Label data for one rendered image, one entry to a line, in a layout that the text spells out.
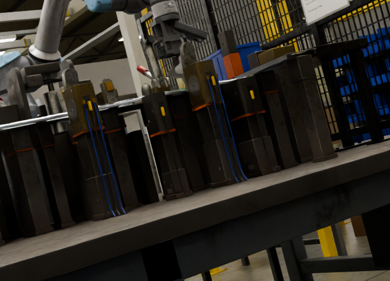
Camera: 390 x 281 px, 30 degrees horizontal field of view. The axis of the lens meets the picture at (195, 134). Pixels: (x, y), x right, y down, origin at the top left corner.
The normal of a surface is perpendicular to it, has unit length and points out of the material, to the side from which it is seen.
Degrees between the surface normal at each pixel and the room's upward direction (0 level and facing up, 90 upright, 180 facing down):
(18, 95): 90
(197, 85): 90
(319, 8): 90
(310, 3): 90
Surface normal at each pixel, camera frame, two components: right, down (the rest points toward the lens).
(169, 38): 0.47, -0.16
